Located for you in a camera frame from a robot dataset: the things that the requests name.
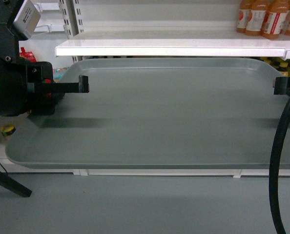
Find grey silver serving tray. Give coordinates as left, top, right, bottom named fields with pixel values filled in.
left=5, top=58, right=289, bottom=169

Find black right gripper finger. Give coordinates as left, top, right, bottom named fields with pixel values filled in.
left=273, top=77, right=290, bottom=95

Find orange drink bottle top right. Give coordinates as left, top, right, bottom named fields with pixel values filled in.
left=262, top=0, right=290, bottom=39

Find sauce jar at edge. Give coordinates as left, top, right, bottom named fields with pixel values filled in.
left=0, top=124, right=16, bottom=140

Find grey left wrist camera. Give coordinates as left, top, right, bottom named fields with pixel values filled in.
left=7, top=0, right=41, bottom=40

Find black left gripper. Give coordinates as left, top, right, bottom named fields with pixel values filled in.
left=0, top=58, right=89, bottom=117

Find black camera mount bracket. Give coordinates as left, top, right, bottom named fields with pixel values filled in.
left=0, top=0, right=23, bottom=63

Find thick black cable right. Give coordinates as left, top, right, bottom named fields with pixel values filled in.
left=269, top=78, right=290, bottom=234

